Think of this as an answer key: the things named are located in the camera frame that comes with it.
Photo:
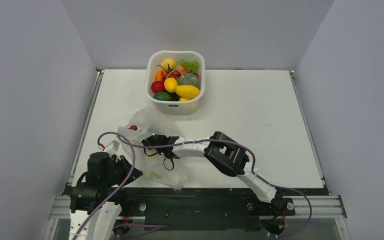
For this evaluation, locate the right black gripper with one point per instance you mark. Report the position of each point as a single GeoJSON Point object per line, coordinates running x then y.
{"type": "Point", "coordinates": [160, 147]}

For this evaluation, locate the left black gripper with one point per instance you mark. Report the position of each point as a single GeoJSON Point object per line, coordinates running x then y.
{"type": "Point", "coordinates": [126, 166]}

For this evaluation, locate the clear plastic bag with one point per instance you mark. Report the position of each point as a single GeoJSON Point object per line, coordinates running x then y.
{"type": "Point", "coordinates": [152, 121]}

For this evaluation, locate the yellow fake mango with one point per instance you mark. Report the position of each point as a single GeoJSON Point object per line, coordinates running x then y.
{"type": "Point", "coordinates": [187, 91]}

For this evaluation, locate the yellow fake pear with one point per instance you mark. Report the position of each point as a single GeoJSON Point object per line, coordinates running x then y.
{"type": "Point", "coordinates": [168, 64]}

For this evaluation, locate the green fake grapes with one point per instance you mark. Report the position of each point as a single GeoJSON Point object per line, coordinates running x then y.
{"type": "Point", "coordinates": [190, 66]}

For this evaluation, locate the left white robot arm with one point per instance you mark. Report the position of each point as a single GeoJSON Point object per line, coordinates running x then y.
{"type": "Point", "coordinates": [96, 200]}

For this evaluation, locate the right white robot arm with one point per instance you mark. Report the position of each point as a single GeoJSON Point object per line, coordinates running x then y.
{"type": "Point", "coordinates": [227, 156]}

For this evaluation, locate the green lime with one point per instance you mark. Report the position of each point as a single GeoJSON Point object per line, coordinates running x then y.
{"type": "Point", "coordinates": [162, 96]}

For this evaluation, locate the yellow lemon at front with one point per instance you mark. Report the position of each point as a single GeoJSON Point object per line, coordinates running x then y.
{"type": "Point", "coordinates": [183, 99]}

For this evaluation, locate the red apple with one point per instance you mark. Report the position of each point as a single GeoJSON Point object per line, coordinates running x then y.
{"type": "Point", "coordinates": [157, 86]}

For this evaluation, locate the yellow lemon in basket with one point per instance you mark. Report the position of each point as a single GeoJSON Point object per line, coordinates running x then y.
{"type": "Point", "coordinates": [170, 85]}

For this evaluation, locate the orange pepper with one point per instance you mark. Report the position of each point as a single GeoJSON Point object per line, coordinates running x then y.
{"type": "Point", "coordinates": [160, 75]}

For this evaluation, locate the green cantaloupe melon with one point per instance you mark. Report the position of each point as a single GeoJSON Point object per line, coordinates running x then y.
{"type": "Point", "coordinates": [189, 79]}

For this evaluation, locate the white plastic basket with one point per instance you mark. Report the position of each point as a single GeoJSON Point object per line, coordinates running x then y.
{"type": "Point", "coordinates": [174, 107]}

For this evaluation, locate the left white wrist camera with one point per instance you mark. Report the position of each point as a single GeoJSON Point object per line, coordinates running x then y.
{"type": "Point", "coordinates": [112, 149]}

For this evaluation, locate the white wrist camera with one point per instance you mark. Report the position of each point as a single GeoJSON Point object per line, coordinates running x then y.
{"type": "Point", "coordinates": [129, 131]}
{"type": "Point", "coordinates": [112, 149]}

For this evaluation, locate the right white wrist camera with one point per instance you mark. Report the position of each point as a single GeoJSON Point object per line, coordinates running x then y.
{"type": "Point", "coordinates": [129, 131]}

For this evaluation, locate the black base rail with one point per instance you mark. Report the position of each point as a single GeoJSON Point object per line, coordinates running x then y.
{"type": "Point", "coordinates": [223, 208]}

